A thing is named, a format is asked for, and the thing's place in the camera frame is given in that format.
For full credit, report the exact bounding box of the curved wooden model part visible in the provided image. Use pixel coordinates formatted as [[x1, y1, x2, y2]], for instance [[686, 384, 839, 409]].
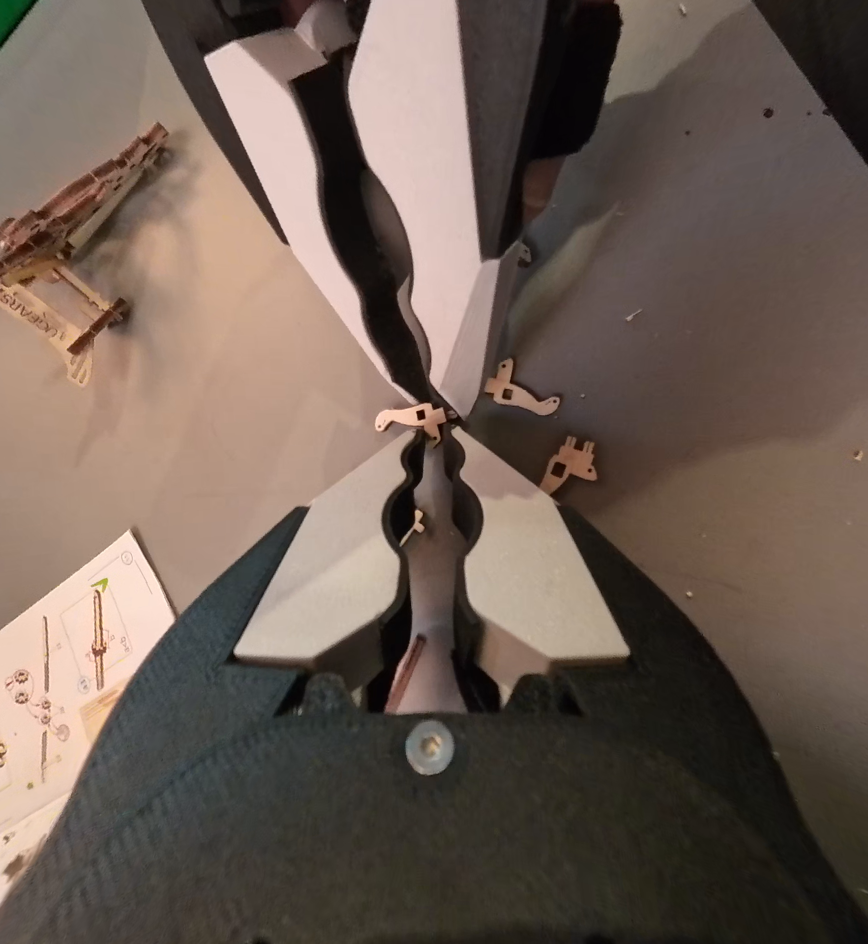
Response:
[[482, 356, 562, 414]]

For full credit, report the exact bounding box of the hooked wooden model part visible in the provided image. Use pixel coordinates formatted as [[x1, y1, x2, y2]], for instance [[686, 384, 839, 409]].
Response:
[[372, 402, 463, 451]]

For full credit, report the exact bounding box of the thin wooden stick part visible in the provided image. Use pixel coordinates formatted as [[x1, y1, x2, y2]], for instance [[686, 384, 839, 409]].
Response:
[[385, 636, 427, 714]]

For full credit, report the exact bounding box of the person's right hand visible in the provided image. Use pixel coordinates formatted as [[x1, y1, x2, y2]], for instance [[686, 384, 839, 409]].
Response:
[[523, 157, 554, 223]]

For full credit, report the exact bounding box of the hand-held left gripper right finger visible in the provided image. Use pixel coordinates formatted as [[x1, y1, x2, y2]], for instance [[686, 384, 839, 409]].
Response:
[[439, 436, 633, 700]]

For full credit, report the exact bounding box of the forked wooden model part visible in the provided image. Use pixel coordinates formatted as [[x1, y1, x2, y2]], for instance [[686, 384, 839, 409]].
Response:
[[538, 437, 600, 497]]

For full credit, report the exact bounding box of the black panel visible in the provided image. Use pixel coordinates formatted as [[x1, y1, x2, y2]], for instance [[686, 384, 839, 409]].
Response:
[[752, 0, 868, 223]]

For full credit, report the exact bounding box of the assembled wooden model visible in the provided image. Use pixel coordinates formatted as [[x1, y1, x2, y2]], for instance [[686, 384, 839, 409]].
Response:
[[0, 121, 170, 388]]

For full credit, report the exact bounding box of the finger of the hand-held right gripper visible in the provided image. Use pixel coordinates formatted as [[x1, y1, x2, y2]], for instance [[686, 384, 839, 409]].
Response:
[[203, 0, 434, 404], [347, 0, 523, 421]]

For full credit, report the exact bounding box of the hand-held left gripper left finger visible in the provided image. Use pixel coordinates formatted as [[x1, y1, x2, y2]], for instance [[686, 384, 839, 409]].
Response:
[[232, 433, 424, 705]]

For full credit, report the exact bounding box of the white instruction booklet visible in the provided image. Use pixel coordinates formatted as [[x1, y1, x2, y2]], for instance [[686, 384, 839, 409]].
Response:
[[0, 526, 177, 909]]

